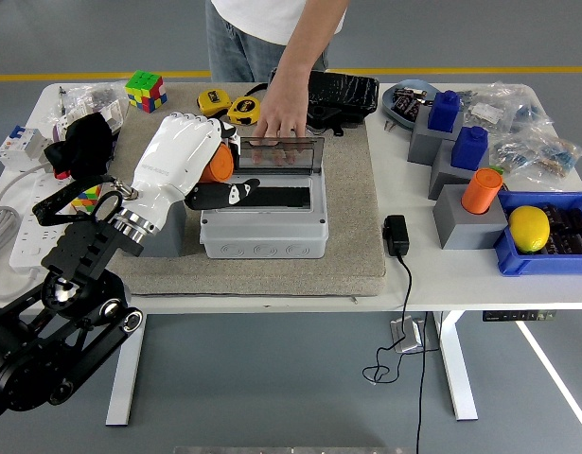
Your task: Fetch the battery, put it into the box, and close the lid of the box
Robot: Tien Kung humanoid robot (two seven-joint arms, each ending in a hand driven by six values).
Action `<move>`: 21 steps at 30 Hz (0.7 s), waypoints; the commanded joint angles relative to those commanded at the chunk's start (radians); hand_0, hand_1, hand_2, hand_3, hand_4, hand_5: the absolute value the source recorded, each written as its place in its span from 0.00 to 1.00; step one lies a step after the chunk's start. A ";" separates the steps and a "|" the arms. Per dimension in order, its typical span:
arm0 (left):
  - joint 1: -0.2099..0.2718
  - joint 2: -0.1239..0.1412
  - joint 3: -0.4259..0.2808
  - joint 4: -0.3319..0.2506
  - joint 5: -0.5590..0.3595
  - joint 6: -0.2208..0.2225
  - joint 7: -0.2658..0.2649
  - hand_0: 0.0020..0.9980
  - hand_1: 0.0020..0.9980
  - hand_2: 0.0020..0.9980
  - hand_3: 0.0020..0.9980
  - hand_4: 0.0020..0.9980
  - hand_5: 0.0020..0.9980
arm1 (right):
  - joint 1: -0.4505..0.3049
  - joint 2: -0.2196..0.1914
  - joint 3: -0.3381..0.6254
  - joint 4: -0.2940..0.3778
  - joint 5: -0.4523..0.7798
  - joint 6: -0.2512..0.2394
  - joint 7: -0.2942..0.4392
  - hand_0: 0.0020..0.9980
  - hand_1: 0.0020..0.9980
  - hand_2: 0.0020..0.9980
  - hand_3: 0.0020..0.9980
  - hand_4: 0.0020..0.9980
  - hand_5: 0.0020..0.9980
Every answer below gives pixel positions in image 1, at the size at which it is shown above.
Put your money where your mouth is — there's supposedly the black adapter cord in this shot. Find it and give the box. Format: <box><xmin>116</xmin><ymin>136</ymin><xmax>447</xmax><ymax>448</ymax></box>
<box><xmin>362</xmin><ymin>253</ymin><xmax>444</xmax><ymax>454</ymax></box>

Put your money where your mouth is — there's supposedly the yellow lemon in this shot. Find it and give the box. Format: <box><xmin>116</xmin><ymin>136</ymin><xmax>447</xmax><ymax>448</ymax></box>
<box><xmin>507</xmin><ymin>204</ymin><xmax>552</xmax><ymax>253</ymax></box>

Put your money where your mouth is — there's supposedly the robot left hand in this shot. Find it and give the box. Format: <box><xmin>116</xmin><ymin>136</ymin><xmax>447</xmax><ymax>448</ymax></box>
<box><xmin>129</xmin><ymin>112</ymin><xmax>262</xmax><ymax>224</ymax></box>

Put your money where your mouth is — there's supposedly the orange cylinder battery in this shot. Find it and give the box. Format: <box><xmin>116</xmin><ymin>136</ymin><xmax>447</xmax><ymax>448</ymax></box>
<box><xmin>198</xmin><ymin>143</ymin><xmax>236</xmax><ymax>184</ymax></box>
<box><xmin>460</xmin><ymin>166</ymin><xmax>504</xmax><ymax>215</ymax></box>

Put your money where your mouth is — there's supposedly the silver metal bracket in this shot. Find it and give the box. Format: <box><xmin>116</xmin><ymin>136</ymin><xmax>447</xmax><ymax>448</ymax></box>
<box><xmin>388</xmin><ymin>317</ymin><xmax>427</xmax><ymax>355</ymax></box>

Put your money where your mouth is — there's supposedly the person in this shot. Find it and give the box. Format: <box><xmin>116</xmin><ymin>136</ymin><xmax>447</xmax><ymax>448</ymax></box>
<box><xmin>204</xmin><ymin>0</ymin><xmax>348</xmax><ymax>84</ymax></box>

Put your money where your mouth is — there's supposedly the person's left hand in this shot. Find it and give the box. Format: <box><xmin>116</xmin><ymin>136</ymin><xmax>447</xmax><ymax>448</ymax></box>
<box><xmin>251</xmin><ymin>82</ymin><xmax>311</xmax><ymax>166</ymax></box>

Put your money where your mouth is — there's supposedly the grey holder block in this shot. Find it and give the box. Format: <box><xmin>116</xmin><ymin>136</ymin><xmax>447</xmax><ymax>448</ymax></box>
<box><xmin>406</xmin><ymin>111</ymin><xmax>465</xmax><ymax>166</ymax></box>
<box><xmin>432</xmin><ymin>183</ymin><xmax>508</xmax><ymax>251</ymax></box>
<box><xmin>138</xmin><ymin>201</ymin><xmax>187</xmax><ymax>259</ymax></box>
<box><xmin>427</xmin><ymin>139</ymin><xmax>491</xmax><ymax>202</ymax></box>

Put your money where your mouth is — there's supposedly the white table leg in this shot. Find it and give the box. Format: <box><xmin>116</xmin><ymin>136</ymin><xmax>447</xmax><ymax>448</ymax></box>
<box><xmin>104</xmin><ymin>314</ymin><xmax>149</xmax><ymax>427</ymax></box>
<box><xmin>432</xmin><ymin>310</ymin><xmax>480</xmax><ymax>422</ymax></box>

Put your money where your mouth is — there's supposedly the black power adapter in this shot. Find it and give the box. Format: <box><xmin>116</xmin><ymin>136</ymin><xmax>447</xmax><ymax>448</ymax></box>
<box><xmin>381</xmin><ymin>214</ymin><xmax>411</xmax><ymax>258</ymax></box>

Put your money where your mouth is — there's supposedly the clear bag of screws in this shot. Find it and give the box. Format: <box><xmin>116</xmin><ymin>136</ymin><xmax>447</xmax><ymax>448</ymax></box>
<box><xmin>62</xmin><ymin>80</ymin><xmax>131</xmax><ymax>114</ymax></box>

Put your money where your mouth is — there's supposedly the white socket module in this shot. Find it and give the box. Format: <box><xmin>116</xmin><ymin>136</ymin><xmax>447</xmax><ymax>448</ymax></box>
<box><xmin>98</xmin><ymin>100</ymin><xmax>127</xmax><ymax>136</ymax></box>

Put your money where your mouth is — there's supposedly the black table control panel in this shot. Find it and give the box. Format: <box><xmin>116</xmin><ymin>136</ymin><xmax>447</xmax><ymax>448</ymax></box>
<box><xmin>482</xmin><ymin>309</ymin><xmax>558</xmax><ymax>323</ymax></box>

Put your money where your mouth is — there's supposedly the blue plastic bin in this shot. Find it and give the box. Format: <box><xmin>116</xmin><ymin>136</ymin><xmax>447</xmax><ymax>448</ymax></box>
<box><xmin>492</xmin><ymin>190</ymin><xmax>582</xmax><ymax>278</ymax></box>

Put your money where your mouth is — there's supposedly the black cloth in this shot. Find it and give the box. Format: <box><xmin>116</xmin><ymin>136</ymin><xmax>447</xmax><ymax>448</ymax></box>
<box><xmin>44</xmin><ymin>112</ymin><xmax>116</xmax><ymax>183</ymax></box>

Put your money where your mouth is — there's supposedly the white power strip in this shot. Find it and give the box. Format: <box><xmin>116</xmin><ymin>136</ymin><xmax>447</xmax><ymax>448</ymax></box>
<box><xmin>9</xmin><ymin>175</ymin><xmax>73</xmax><ymax>273</ymax></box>

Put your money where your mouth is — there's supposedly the blue bottle-shaped block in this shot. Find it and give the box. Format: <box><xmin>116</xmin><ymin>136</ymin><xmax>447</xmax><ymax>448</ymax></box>
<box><xmin>427</xmin><ymin>89</ymin><xmax>464</xmax><ymax>133</ymax></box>
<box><xmin>450</xmin><ymin>125</ymin><xmax>490</xmax><ymax>172</ymax></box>

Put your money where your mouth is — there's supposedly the clear bag of components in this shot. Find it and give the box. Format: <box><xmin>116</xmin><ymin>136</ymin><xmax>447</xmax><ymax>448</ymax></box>
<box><xmin>488</xmin><ymin>131</ymin><xmax>542</xmax><ymax>179</ymax></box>
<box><xmin>531</xmin><ymin>134</ymin><xmax>582</xmax><ymax>181</ymax></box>
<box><xmin>507</xmin><ymin>82</ymin><xmax>556</xmax><ymax>143</ymax></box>
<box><xmin>460</xmin><ymin>84</ymin><xmax>523</xmax><ymax>138</ymax></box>

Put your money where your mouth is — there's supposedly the black wrapped case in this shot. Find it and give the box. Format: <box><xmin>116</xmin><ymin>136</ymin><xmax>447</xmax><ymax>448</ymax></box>
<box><xmin>270</xmin><ymin>68</ymin><xmax>380</xmax><ymax>138</ymax></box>

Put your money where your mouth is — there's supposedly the white circuit breaker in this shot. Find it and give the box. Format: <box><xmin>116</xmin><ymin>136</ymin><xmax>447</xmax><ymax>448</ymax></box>
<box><xmin>0</xmin><ymin>124</ymin><xmax>53</xmax><ymax>172</ymax></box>

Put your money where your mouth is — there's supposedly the blue-grey dish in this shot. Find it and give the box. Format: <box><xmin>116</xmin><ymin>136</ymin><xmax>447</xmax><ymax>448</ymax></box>
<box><xmin>381</xmin><ymin>79</ymin><xmax>441</xmax><ymax>130</ymax></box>

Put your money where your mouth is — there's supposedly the small Rubik's cube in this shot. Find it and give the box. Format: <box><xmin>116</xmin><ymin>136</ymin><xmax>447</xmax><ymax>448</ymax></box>
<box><xmin>70</xmin><ymin>184</ymin><xmax>102</xmax><ymax>214</ymax></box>

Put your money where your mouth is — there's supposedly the grey-brown mat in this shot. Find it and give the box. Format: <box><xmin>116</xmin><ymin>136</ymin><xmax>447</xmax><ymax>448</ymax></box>
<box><xmin>89</xmin><ymin>82</ymin><xmax>387</xmax><ymax>299</ymax></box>

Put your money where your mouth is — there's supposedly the grey electrical box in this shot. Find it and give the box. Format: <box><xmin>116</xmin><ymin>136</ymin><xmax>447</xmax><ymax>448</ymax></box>
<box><xmin>199</xmin><ymin>135</ymin><xmax>329</xmax><ymax>260</ymax></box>

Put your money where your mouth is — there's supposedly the large Rubik's cube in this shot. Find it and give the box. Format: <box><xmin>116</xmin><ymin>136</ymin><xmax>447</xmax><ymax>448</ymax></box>
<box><xmin>124</xmin><ymin>69</ymin><xmax>168</xmax><ymax>114</ymax></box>

